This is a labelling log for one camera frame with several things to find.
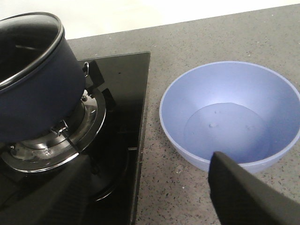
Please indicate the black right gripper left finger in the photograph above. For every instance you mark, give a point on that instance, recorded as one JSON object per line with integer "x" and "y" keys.
{"x": 61, "y": 201}

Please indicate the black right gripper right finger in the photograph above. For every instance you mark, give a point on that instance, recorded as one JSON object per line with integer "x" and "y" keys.
{"x": 239, "y": 198}

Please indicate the light blue plastic bowl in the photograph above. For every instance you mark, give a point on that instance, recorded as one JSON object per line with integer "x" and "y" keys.
{"x": 247, "y": 111}

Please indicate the right black pot support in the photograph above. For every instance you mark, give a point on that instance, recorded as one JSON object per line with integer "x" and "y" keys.
{"x": 95, "y": 79}

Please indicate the dark blue cooking pot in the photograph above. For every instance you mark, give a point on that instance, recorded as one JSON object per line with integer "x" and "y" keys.
{"x": 41, "y": 81}

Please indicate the right black gas burner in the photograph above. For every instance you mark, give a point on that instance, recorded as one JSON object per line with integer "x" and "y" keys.
{"x": 64, "y": 141}

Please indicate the black glass gas cooktop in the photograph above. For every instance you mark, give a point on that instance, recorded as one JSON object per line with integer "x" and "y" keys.
{"x": 113, "y": 153}

